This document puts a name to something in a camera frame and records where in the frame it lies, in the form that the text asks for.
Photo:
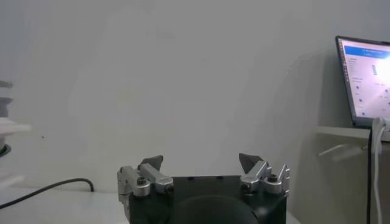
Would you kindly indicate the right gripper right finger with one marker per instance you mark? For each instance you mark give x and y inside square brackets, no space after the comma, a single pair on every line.
[259,176]

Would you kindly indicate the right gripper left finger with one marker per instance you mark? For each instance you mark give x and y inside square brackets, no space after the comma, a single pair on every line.
[149,179]

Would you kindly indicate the open grey laptop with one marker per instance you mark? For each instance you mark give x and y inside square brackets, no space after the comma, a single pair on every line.
[365,82]

